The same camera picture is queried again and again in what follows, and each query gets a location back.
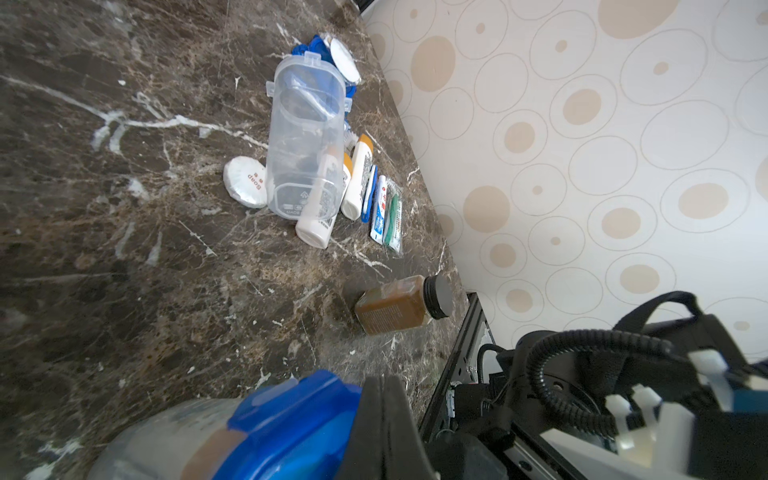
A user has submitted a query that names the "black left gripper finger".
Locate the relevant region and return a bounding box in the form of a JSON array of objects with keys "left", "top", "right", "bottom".
[{"left": 335, "top": 376, "right": 437, "bottom": 479}]

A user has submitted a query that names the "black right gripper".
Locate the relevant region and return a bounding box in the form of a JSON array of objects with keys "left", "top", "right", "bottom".
[{"left": 419, "top": 383, "right": 577, "bottom": 480}]

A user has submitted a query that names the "packaged toothbrush kit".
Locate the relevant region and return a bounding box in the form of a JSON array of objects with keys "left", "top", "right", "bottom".
[{"left": 370, "top": 175, "right": 404, "bottom": 256}]

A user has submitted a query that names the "blue white small packet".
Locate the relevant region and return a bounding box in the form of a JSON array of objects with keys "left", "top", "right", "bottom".
[{"left": 361, "top": 165, "right": 379, "bottom": 224}]

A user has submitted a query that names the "white tube orange cap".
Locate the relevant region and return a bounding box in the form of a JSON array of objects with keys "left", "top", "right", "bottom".
[{"left": 341, "top": 134, "right": 373, "bottom": 220}]

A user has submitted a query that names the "white bottle orange cap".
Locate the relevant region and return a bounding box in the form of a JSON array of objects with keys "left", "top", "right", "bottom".
[{"left": 295, "top": 152, "right": 351, "bottom": 249}]

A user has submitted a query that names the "round white soap packet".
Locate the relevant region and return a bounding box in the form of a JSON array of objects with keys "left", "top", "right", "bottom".
[{"left": 223, "top": 156, "right": 268, "bottom": 209}]

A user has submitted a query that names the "round white soap disc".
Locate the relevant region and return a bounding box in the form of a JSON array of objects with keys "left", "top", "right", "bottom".
[{"left": 328, "top": 37, "right": 361, "bottom": 85}]

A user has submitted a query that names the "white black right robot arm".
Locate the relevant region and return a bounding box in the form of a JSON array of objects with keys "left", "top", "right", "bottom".
[{"left": 421, "top": 291, "right": 767, "bottom": 479}]

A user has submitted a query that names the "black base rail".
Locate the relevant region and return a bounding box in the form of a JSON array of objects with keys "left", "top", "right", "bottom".
[{"left": 419, "top": 292, "right": 488, "bottom": 443}]

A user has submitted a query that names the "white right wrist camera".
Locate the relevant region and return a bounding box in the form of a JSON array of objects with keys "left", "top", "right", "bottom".
[{"left": 542, "top": 350, "right": 767, "bottom": 479}]

